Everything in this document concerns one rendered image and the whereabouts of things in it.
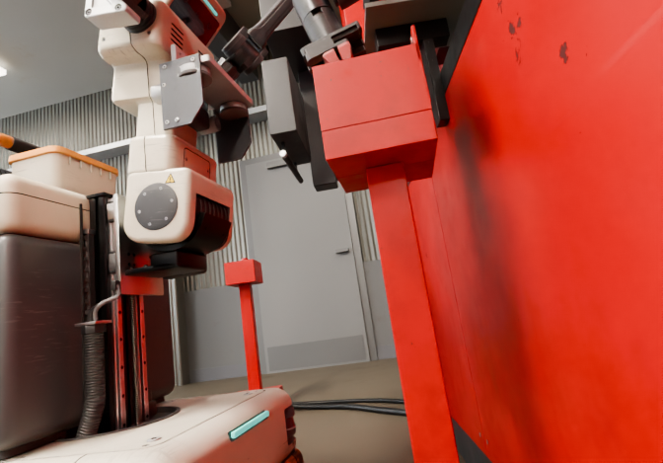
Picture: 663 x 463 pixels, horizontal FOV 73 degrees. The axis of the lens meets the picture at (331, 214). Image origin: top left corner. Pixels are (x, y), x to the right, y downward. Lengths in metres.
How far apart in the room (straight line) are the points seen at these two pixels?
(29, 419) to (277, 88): 1.53
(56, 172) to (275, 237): 3.48
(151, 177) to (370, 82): 0.57
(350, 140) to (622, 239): 0.37
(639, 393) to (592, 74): 0.28
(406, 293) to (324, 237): 3.76
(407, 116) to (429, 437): 0.44
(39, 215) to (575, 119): 0.98
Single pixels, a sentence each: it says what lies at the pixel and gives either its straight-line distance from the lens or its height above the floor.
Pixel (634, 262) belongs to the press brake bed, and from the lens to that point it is 0.44.
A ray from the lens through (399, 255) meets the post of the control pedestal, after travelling 0.68.
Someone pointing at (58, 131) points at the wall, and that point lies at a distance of 6.48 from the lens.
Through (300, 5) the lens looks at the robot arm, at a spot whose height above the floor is 0.94.
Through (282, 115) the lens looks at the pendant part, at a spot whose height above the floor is 1.32.
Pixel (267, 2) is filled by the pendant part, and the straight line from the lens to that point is 2.36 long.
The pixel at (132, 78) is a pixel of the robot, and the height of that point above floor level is 1.06.
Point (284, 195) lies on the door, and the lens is 4.61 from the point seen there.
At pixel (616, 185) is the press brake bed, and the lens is 0.45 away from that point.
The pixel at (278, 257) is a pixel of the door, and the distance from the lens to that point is 4.53.
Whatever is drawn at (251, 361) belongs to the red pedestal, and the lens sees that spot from 2.53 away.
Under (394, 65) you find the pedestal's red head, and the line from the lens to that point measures 0.70.
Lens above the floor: 0.44
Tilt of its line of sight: 13 degrees up
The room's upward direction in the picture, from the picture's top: 8 degrees counter-clockwise
